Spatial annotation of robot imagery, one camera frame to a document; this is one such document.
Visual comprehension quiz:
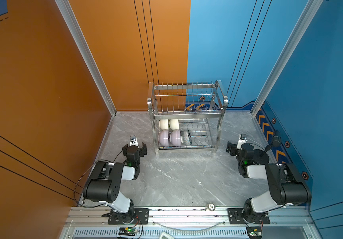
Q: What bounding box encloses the cream white bowl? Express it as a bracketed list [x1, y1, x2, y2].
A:
[158, 119, 169, 130]
[169, 119, 179, 130]

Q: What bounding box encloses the dark blue patterned bowl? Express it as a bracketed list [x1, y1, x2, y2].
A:
[181, 130, 192, 146]

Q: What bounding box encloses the lilac bowl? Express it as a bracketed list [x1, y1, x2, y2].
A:
[158, 129, 169, 147]
[170, 129, 181, 147]

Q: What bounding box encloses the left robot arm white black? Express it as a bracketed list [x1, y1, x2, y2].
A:
[82, 141, 147, 224]

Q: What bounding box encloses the stainless steel dish rack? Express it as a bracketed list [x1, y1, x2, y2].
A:
[147, 80, 229, 155]

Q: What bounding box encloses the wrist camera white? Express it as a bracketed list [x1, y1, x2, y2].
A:
[129, 135, 139, 148]
[237, 133, 248, 149]

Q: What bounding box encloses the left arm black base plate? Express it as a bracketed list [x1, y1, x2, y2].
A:
[108, 208, 150, 225]

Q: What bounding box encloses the black microphone stand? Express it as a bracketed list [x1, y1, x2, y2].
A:
[253, 130, 281, 165]

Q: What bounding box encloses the green circuit board right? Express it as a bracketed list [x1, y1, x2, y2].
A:
[246, 227, 263, 239]

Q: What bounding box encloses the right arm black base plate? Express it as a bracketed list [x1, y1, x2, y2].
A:
[227, 208, 271, 225]

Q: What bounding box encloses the green circuit board left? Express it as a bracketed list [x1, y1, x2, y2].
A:
[118, 227, 140, 239]

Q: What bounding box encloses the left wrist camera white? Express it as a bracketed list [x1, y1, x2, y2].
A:
[129, 135, 139, 148]

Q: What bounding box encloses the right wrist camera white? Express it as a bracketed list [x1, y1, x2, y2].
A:
[237, 133, 248, 149]

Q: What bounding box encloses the green circuit board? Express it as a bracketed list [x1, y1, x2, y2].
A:
[246, 227, 263, 239]
[118, 227, 140, 239]

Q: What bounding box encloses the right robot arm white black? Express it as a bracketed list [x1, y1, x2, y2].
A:
[226, 140, 312, 225]

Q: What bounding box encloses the cream white bowl top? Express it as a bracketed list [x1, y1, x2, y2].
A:
[158, 119, 169, 130]

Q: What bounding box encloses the aluminium front rail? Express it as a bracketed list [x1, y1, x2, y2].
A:
[59, 206, 321, 239]

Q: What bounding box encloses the small round silver knob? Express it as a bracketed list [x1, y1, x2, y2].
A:
[207, 203, 216, 211]

